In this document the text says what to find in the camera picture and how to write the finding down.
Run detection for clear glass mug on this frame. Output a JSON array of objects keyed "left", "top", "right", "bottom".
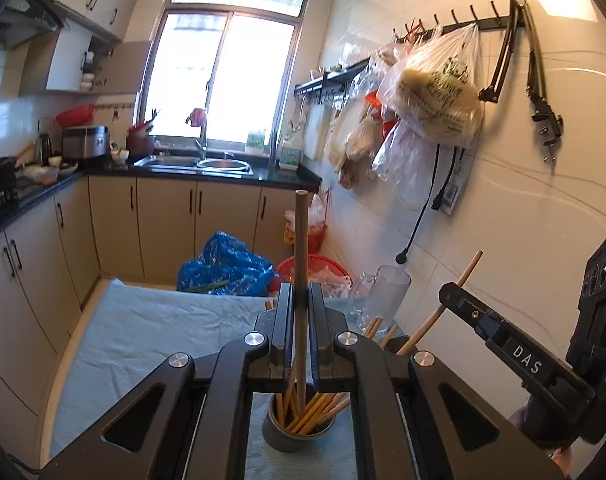
[{"left": 350, "top": 265, "right": 413, "bottom": 334}]

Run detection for open wall cabinet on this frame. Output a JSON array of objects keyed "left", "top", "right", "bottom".
[{"left": 19, "top": 25, "right": 152, "bottom": 96}]

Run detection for silver rice cooker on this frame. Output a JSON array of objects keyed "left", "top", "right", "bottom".
[{"left": 61, "top": 125, "right": 110, "bottom": 162}]

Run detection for red colander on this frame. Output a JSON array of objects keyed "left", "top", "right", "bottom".
[{"left": 56, "top": 104, "right": 96, "bottom": 129}]

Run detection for white detergent bottle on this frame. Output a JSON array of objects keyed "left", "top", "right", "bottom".
[{"left": 277, "top": 129, "right": 304, "bottom": 171}]

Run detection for kitchen window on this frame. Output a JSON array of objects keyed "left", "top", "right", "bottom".
[{"left": 132, "top": 0, "right": 318, "bottom": 154}]

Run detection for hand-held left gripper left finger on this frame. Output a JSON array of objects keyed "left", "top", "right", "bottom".
[{"left": 40, "top": 282, "right": 295, "bottom": 480}]

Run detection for steel faucet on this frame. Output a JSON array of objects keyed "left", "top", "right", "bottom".
[{"left": 194, "top": 109, "right": 212, "bottom": 162}]

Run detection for white plastic bag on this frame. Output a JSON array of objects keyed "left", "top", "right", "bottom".
[{"left": 372, "top": 120, "right": 435, "bottom": 212}]

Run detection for steel sink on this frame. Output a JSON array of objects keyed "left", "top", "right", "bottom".
[{"left": 134, "top": 154, "right": 255, "bottom": 177}]

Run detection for dark grey cup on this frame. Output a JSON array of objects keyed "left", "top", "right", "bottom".
[{"left": 261, "top": 385, "right": 337, "bottom": 454}]

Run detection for wall socket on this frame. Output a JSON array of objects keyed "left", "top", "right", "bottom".
[{"left": 439, "top": 147, "right": 470, "bottom": 217}]

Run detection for red plastic bag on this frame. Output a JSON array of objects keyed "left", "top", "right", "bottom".
[{"left": 283, "top": 191, "right": 330, "bottom": 254}]

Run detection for hanging clear plastic bags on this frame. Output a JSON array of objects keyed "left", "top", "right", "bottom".
[{"left": 324, "top": 42, "right": 401, "bottom": 191}]

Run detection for wooden chopstick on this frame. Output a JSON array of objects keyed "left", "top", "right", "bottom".
[
  {"left": 295, "top": 190, "right": 308, "bottom": 417},
  {"left": 397, "top": 250, "right": 484, "bottom": 356}
]

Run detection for range hood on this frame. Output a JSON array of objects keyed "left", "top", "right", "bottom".
[{"left": 0, "top": 0, "right": 66, "bottom": 52}]

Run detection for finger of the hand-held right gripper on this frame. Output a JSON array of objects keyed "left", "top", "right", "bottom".
[{"left": 438, "top": 281, "right": 510, "bottom": 346}]

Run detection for red plastic basket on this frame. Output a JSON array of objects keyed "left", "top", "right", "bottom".
[{"left": 275, "top": 254, "right": 352, "bottom": 299}]

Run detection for blue plastic bag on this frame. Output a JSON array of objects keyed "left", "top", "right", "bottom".
[{"left": 176, "top": 231, "right": 285, "bottom": 297}]

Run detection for bundle of chopsticks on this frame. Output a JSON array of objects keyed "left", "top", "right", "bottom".
[{"left": 264, "top": 300, "right": 400, "bottom": 436}]

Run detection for green table cloth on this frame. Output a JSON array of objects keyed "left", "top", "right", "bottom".
[{"left": 50, "top": 280, "right": 400, "bottom": 480}]

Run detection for person's right hand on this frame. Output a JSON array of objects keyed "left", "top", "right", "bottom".
[{"left": 507, "top": 404, "right": 577, "bottom": 478}]

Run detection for black hook rail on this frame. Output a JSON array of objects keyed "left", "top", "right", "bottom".
[{"left": 392, "top": 0, "right": 515, "bottom": 45}]

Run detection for brown clay pot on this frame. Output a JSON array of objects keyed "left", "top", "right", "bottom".
[{"left": 126, "top": 132, "right": 155, "bottom": 157}]

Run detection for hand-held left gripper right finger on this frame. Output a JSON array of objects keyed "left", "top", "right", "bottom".
[{"left": 309, "top": 282, "right": 564, "bottom": 480}]

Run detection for beige lower cabinets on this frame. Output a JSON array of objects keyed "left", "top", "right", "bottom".
[{"left": 0, "top": 172, "right": 310, "bottom": 466}]

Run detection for black power cable with plug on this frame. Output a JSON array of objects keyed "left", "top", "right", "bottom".
[{"left": 395, "top": 142, "right": 460, "bottom": 267}]

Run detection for black wall shelf rack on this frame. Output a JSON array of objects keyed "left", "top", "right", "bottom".
[{"left": 293, "top": 57, "right": 372, "bottom": 106}]

